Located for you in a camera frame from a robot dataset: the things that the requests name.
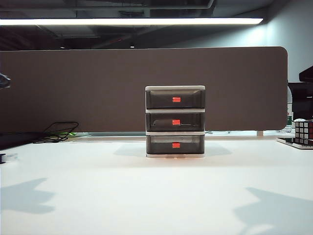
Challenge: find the white plastic drawer cabinet frame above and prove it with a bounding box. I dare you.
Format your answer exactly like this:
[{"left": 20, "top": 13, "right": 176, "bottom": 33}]
[{"left": 145, "top": 85, "right": 206, "bottom": 159}]

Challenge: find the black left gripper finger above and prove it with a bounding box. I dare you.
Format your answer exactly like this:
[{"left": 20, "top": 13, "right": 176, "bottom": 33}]
[{"left": 0, "top": 72, "right": 12, "bottom": 89}]

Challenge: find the black cable bundle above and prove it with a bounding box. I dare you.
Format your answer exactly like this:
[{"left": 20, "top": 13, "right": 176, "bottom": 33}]
[{"left": 33, "top": 121, "right": 79, "bottom": 144}]

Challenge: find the brown desk partition panel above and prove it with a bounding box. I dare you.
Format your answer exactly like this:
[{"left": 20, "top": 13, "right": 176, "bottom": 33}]
[{"left": 0, "top": 46, "right": 289, "bottom": 132}]

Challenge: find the clear bottle with green label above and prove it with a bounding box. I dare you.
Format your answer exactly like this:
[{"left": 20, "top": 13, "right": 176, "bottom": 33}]
[{"left": 286, "top": 85, "right": 294, "bottom": 128}]

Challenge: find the black rubik's cube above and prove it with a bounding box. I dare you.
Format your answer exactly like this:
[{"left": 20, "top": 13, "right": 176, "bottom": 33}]
[{"left": 294, "top": 118, "right": 313, "bottom": 145}]

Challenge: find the black monitor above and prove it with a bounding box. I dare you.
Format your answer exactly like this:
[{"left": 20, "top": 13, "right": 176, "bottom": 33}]
[{"left": 288, "top": 82, "right": 313, "bottom": 120}]

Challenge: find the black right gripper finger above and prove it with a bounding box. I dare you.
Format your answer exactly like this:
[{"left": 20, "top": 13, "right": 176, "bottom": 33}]
[{"left": 298, "top": 65, "right": 313, "bottom": 83}]

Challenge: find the long ceiling light strip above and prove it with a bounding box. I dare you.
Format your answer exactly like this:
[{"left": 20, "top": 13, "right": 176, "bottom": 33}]
[{"left": 0, "top": 17, "right": 264, "bottom": 25}]

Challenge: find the white-edged smartphone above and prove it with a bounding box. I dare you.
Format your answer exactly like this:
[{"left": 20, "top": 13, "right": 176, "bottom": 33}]
[{"left": 276, "top": 137, "right": 313, "bottom": 149}]

